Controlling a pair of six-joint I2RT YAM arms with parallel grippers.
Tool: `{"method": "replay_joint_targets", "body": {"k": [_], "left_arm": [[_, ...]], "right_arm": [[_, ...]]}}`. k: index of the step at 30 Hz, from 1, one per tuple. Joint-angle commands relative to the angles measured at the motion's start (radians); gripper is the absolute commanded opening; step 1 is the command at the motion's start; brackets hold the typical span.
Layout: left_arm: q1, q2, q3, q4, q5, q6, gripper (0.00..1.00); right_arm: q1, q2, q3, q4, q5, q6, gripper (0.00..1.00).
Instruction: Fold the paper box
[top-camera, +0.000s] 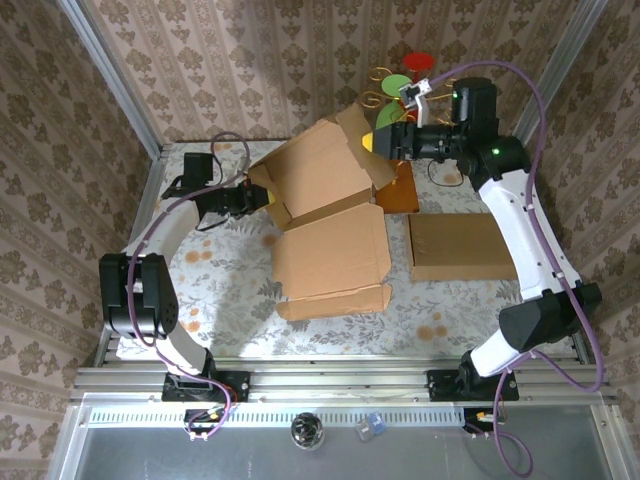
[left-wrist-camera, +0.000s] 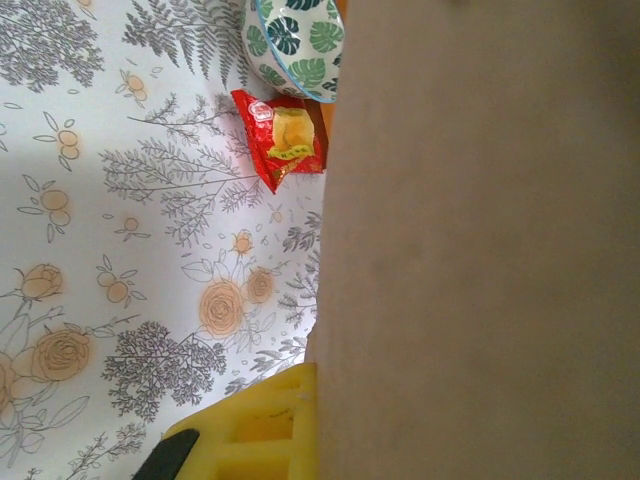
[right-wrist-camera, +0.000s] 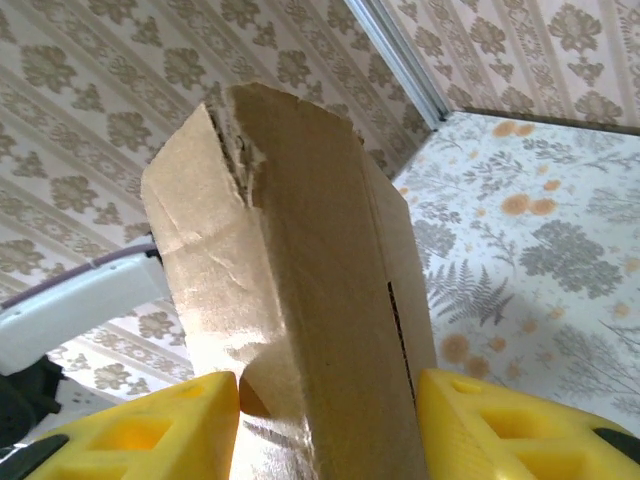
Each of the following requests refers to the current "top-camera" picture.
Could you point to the brown cardboard box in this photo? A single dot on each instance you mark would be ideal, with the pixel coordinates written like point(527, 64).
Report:
point(325, 260)
point(450, 247)

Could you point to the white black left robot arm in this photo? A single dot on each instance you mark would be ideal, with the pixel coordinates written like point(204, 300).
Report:
point(165, 225)

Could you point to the green plastic goblet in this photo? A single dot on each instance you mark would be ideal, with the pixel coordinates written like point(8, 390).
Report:
point(392, 85)

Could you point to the red plastic goblet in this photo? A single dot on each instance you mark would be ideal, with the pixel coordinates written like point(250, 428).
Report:
point(419, 62)

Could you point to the floral print tablecloth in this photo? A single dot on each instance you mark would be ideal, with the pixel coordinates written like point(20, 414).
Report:
point(240, 325)

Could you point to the wide aluminium base beam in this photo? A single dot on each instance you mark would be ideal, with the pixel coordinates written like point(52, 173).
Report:
point(340, 380)

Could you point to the black power connector block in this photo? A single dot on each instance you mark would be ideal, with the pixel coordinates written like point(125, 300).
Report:
point(472, 425)
point(200, 417)

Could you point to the shiny round metal object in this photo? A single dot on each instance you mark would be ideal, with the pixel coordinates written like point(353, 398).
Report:
point(307, 431)

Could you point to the small clear blue cube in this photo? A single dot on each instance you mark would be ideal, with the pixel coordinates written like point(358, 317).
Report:
point(369, 427)

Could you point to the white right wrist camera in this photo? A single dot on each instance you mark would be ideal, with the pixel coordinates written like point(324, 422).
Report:
point(422, 90)

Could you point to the aluminium side rail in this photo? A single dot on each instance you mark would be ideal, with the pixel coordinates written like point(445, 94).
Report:
point(540, 212)
point(146, 200)

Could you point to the aluminium frame post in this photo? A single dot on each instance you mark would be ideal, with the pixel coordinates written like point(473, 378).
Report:
point(114, 80)
point(565, 60)

